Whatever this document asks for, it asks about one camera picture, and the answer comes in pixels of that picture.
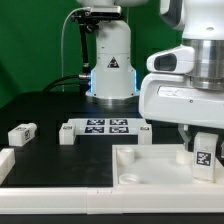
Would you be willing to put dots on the black camera on stand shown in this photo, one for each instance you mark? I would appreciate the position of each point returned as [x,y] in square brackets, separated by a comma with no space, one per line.
[88,20]

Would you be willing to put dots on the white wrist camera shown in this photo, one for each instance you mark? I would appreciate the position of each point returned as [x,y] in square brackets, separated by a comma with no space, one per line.
[179,60]

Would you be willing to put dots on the white U-shaped fence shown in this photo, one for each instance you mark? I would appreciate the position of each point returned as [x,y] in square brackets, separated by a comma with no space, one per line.
[109,200]

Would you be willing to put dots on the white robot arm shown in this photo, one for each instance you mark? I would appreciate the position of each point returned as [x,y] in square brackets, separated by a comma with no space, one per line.
[202,25]

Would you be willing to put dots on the white square tabletop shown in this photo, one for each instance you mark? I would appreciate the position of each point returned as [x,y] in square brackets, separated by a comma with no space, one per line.
[158,166]

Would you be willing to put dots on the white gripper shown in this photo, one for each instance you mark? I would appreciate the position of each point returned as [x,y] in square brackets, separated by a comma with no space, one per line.
[171,98]

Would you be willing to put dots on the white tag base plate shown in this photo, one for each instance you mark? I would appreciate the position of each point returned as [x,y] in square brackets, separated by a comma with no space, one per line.
[106,126]

